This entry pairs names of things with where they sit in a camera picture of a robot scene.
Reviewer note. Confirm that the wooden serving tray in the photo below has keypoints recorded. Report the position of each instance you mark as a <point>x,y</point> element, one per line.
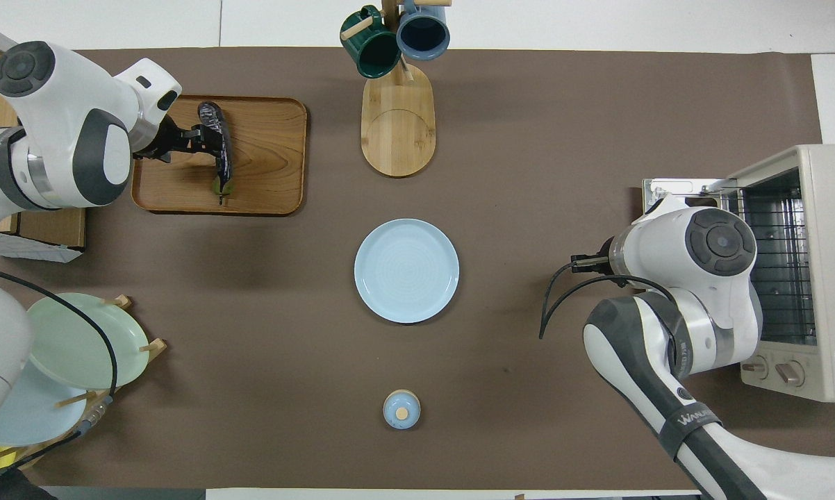
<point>271,160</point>

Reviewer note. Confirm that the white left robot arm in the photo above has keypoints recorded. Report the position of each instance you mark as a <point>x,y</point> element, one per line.
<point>63,125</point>

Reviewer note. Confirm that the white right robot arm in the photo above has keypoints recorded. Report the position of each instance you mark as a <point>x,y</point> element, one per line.
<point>709,278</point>

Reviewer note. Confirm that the blue mug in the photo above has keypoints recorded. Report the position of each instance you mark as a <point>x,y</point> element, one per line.
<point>423,31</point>

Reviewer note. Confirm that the white checkered cloth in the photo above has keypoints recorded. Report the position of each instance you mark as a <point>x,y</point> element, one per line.
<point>35,253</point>

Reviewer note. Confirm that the pale green racked plate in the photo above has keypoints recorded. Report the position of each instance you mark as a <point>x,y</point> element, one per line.
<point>87,347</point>

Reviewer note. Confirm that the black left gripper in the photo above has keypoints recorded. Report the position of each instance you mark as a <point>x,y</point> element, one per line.
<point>164,142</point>

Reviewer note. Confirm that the wooden plate rack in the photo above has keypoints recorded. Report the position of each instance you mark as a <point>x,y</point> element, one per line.
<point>155,345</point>

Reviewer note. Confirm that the wooden mug tree stand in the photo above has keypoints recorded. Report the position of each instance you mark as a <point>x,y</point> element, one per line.
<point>398,125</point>

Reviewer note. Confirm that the beige toaster oven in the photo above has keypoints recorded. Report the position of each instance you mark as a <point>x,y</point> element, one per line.
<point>831,208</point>

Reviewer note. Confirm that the light blue racked plate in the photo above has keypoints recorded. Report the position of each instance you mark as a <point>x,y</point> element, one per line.
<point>35,417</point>

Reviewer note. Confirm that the brown table mat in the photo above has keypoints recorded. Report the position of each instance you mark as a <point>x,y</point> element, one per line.
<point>528,389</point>

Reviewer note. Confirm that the dark green mug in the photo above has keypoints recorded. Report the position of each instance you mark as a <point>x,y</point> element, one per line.
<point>372,48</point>

